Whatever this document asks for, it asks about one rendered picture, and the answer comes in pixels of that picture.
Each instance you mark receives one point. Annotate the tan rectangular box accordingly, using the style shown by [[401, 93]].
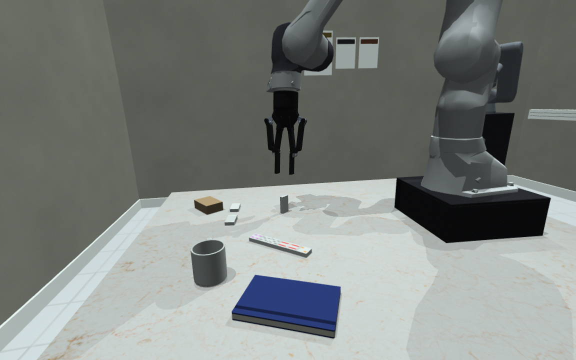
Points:
[[208, 205]]

